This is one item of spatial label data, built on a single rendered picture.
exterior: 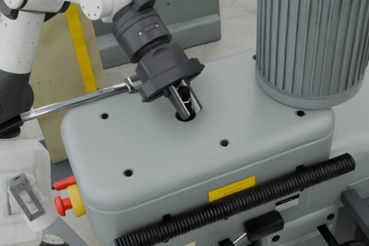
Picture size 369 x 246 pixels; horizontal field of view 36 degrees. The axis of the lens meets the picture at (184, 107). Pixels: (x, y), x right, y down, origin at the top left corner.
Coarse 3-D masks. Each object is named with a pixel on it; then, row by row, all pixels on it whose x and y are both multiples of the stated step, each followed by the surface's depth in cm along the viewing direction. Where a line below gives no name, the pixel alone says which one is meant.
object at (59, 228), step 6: (54, 222) 268; (60, 222) 268; (54, 228) 266; (60, 228) 265; (66, 228) 265; (54, 234) 263; (60, 234) 263; (66, 234) 263; (72, 234) 263; (66, 240) 261; (72, 240) 260; (78, 240) 260
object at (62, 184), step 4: (72, 176) 117; (60, 180) 117; (64, 180) 117; (68, 180) 117; (72, 180) 117; (56, 184) 116; (60, 184) 116; (64, 184) 116; (68, 184) 117; (72, 184) 117; (56, 188) 116; (60, 188) 116; (64, 188) 117
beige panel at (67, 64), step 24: (48, 24) 280; (72, 24) 285; (48, 48) 289; (72, 48) 294; (96, 48) 300; (48, 72) 299; (72, 72) 304; (96, 72) 310; (48, 96) 309; (72, 96) 315; (48, 120) 320; (48, 144) 332
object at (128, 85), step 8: (128, 80) 109; (136, 80) 110; (104, 88) 108; (112, 88) 108; (120, 88) 108; (128, 88) 107; (136, 88) 107; (80, 96) 107; (88, 96) 107; (96, 96) 107; (104, 96) 107; (56, 104) 106; (64, 104) 106; (72, 104) 105; (80, 104) 106; (32, 112) 105; (40, 112) 105; (48, 112) 105; (56, 112) 105; (24, 120) 104
